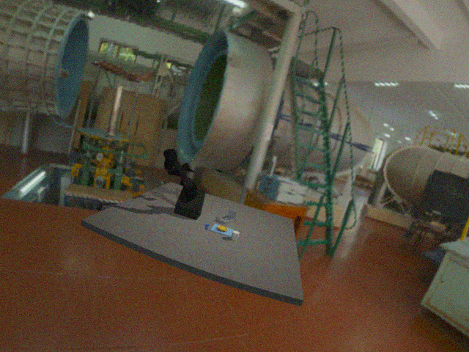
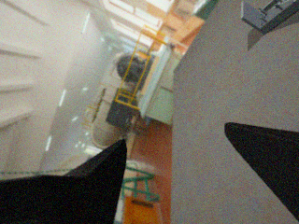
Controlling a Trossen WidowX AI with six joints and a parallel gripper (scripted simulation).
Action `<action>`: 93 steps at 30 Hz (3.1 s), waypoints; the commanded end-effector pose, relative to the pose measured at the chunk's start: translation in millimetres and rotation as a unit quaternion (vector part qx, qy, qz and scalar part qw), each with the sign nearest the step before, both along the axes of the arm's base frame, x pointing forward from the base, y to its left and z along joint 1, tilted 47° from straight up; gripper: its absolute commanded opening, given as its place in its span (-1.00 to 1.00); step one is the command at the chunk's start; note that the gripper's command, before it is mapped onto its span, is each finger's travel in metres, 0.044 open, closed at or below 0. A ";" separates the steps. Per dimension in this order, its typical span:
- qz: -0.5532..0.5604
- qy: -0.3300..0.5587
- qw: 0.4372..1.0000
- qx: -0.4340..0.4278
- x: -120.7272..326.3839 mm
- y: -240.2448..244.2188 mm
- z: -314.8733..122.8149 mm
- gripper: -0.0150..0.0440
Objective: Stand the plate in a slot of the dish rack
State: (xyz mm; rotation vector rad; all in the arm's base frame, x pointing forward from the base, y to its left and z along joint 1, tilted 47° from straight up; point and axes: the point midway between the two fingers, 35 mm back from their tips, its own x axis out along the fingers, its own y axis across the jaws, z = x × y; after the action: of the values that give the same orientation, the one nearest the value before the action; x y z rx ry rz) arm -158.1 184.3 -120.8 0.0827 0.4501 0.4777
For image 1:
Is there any light blue flat mat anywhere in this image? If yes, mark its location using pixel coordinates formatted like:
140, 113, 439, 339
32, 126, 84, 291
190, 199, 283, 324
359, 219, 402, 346
210, 224, 235, 237

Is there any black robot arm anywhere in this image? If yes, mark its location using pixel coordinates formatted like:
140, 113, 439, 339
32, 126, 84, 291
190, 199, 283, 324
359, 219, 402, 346
163, 149, 198, 200

